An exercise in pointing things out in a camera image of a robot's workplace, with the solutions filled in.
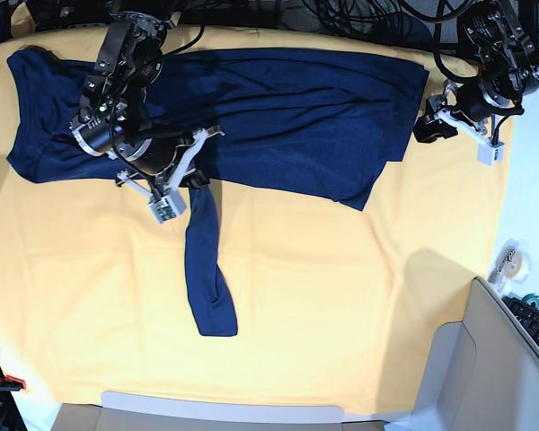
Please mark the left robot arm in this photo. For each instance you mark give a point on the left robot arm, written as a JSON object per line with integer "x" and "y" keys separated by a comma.
{"x": 491, "y": 32}

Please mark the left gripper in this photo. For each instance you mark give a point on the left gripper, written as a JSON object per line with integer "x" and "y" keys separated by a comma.
{"x": 466, "y": 107}

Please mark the yellow table cloth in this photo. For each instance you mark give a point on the yellow table cloth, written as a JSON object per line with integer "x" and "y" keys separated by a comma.
{"x": 335, "y": 307}

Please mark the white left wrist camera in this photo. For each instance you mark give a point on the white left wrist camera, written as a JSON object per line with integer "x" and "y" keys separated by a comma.
{"x": 490, "y": 154}

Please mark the clear tape dispenser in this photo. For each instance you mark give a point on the clear tape dispenser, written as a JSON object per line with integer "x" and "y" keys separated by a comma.
{"x": 513, "y": 265}

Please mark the navy blue long-sleeve shirt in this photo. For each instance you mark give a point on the navy blue long-sleeve shirt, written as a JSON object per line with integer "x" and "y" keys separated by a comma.
{"x": 315, "y": 122}

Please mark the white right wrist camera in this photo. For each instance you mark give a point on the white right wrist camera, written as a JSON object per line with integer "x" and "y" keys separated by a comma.
{"x": 167, "y": 207}

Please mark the red clamp bottom left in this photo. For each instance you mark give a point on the red clamp bottom left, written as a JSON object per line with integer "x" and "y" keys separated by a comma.
{"x": 10, "y": 384}

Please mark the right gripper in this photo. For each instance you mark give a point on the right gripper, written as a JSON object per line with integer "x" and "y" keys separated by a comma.
{"x": 160, "y": 159}

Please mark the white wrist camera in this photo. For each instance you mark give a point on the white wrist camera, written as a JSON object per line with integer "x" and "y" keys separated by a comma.
{"x": 490, "y": 154}
{"x": 167, "y": 207}

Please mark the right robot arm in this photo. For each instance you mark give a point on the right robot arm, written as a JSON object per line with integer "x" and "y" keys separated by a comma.
{"x": 112, "y": 118}

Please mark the green tape roll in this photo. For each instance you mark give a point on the green tape roll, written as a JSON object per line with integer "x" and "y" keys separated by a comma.
{"x": 532, "y": 300}

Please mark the black keyboard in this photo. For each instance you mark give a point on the black keyboard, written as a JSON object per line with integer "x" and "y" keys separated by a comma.
{"x": 526, "y": 314}

